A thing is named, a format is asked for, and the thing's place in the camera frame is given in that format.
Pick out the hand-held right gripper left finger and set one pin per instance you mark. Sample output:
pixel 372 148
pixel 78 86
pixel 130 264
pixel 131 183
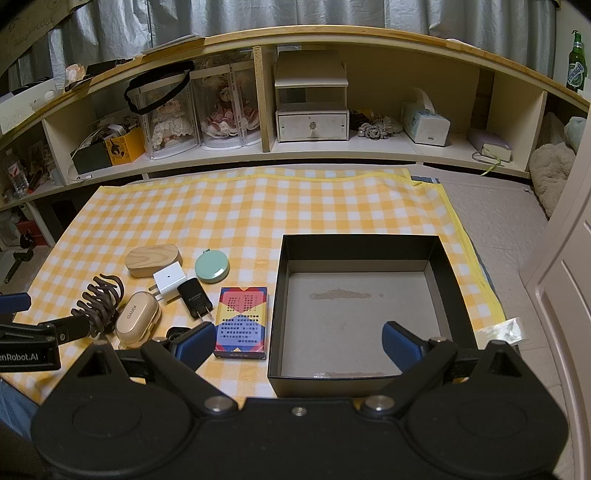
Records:
pixel 194 346

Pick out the white cardboard box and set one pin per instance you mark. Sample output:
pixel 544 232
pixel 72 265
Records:
pixel 25 104

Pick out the green round compact case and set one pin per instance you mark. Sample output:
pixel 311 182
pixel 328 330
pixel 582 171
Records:
pixel 212 266

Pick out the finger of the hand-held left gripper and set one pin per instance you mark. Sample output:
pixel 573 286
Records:
pixel 14 303
pixel 46 331

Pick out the low wooden shelf unit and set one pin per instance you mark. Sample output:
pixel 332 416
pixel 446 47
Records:
pixel 323 39

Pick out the beige fluffy plush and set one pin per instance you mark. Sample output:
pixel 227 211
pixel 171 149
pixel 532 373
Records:
pixel 551 175

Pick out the green glass bottle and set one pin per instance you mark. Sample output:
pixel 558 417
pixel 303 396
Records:
pixel 576 64

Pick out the beige earbud case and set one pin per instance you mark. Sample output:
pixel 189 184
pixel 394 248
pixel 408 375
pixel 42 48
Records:
pixel 136 318

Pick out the clear case with red doll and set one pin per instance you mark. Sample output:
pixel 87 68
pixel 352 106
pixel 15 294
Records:
pixel 226 110

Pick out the yellow checkered mat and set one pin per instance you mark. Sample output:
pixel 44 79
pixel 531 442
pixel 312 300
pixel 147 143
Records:
pixel 231 217

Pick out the yellow cartoon box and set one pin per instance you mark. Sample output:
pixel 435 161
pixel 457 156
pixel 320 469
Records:
pixel 124 145

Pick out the red storage box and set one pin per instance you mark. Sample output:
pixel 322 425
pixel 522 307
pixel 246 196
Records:
pixel 32 233

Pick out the seashell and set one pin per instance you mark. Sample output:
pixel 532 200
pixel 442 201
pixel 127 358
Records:
pixel 74 71

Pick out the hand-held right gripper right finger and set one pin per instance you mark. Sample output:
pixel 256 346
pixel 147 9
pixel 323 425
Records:
pixel 400 346

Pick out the clear tape strip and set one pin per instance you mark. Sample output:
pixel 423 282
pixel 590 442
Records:
pixel 503 331

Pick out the clear case with white doll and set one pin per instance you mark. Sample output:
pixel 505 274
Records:
pixel 168 120

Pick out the black cardboard box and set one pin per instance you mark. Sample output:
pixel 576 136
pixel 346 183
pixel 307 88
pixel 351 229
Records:
pixel 346 318

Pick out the brown hair claw clip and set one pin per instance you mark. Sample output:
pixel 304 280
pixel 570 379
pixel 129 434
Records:
pixel 104 304

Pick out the grey curtain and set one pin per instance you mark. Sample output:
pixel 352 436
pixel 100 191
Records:
pixel 323 16

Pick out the clear water bottle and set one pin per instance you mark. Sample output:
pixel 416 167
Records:
pixel 17 175

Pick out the white papers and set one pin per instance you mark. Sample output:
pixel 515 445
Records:
pixel 173 42

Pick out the grey scrunchie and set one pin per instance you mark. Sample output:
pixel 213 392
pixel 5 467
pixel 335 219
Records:
pixel 378 128

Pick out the black storage box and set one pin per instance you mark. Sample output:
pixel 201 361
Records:
pixel 92 159

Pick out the pale blue tissue box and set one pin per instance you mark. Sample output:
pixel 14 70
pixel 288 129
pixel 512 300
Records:
pixel 427 124

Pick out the white desktop drawer organizer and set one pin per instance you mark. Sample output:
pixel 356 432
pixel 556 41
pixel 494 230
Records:
pixel 311 124

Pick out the white panel door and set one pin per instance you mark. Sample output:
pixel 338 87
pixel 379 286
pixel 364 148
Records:
pixel 568 300

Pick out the colourful patterned card box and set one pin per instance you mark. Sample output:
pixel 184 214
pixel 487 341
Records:
pixel 240 323

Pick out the person's blue jeans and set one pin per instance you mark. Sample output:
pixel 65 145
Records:
pixel 14 401

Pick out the wooden round lid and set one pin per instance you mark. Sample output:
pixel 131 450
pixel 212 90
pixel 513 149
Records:
pixel 152 261

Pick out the pale green plush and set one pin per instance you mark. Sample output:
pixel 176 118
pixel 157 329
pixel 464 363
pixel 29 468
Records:
pixel 577 131

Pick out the black headband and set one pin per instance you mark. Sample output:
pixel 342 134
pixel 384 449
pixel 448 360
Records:
pixel 138 81

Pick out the white plug charger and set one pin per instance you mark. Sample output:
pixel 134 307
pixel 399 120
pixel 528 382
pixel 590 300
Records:
pixel 168 277

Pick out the black plug charger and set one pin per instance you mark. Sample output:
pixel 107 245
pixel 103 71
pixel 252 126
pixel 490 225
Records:
pixel 194 297

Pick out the black smartwatch body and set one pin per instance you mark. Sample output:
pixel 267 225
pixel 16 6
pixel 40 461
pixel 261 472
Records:
pixel 177 332

